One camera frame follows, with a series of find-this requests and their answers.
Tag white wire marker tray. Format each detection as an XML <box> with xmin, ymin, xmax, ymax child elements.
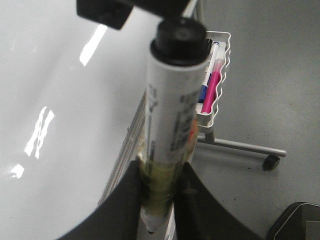
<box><xmin>195</xmin><ymin>31</ymin><xmax>231</xmax><ymax>134</ymax></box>

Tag blue white marker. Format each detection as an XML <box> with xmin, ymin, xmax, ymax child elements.
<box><xmin>198</xmin><ymin>39</ymin><xmax>220</xmax><ymax>103</ymax></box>

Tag pink marker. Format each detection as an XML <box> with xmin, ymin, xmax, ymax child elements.
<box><xmin>201</xmin><ymin>58</ymin><xmax>225</xmax><ymax>114</ymax></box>

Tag white whiteboard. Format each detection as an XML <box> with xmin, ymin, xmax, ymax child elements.
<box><xmin>0</xmin><ymin>0</ymin><xmax>160</xmax><ymax>240</ymax></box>

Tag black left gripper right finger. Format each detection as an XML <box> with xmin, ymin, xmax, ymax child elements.
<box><xmin>173</xmin><ymin>162</ymin><xmax>261</xmax><ymax>240</ymax></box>

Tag dark grey box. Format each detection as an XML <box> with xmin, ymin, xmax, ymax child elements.
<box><xmin>266</xmin><ymin>202</ymin><xmax>320</xmax><ymax>240</ymax></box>

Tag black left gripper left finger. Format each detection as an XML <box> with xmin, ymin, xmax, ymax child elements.
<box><xmin>60</xmin><ymin>160</ymin><xmax>142</xmax><ymax>240</ymax></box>

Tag white black whiteboard marker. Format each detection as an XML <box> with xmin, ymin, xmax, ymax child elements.
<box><xmin>138</xmin><ymin>17</ymin><xmax>208</xmax><ymax>233</ymax></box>

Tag black caster wheel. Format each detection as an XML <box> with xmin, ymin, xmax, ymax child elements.
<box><xmin>262</xmin><ymin>155</ymin><xmax>281</xmax><ymax>172</ymax></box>

